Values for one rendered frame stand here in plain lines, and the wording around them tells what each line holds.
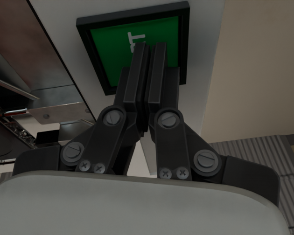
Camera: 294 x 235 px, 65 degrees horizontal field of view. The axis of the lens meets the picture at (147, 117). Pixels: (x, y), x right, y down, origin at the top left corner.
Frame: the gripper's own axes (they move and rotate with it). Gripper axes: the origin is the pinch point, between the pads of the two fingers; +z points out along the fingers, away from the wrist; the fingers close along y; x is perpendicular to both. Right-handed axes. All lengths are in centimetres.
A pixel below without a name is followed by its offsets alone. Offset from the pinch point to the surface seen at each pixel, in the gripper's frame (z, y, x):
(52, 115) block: 5.5, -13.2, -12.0
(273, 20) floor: 111, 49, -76
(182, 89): 3.4, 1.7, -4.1
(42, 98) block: 6.7, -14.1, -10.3
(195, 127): 3.6, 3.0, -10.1
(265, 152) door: 101, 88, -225
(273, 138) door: 119, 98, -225
